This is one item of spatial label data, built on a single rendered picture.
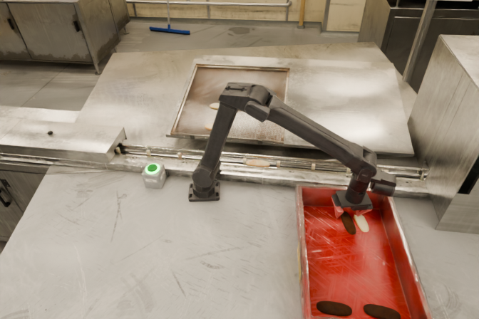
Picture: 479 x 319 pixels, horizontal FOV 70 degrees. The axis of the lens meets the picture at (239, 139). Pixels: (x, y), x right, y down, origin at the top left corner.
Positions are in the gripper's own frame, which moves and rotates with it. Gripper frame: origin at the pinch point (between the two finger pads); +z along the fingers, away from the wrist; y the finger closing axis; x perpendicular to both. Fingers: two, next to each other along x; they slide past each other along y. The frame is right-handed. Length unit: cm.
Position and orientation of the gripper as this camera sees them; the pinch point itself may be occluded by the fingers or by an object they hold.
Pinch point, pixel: (347, 214)
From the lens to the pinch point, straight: 125.8
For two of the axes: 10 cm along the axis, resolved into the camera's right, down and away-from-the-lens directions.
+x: -1.1, -6.5, 7.5
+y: 9.9, -0.5, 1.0
